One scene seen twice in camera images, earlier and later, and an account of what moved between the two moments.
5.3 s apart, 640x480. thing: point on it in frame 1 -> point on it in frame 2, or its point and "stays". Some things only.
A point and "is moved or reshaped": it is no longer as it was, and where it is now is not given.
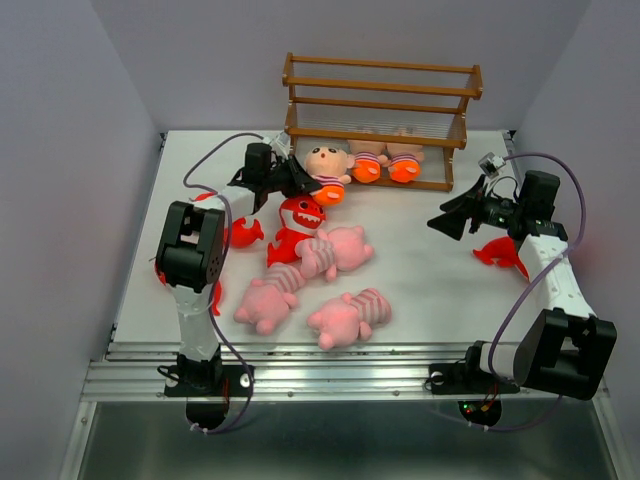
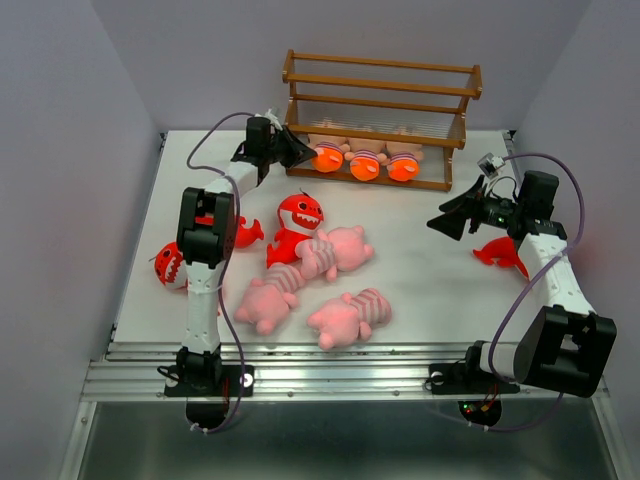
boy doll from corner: x=405 y=161 stays
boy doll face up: x=369 y=156 stays
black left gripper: x=301 y=182 -> x=297 y=151
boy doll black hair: x=328 y=163 is moved or reshaped
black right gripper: x=452 y=223 stays
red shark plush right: x=503 y=252 stays
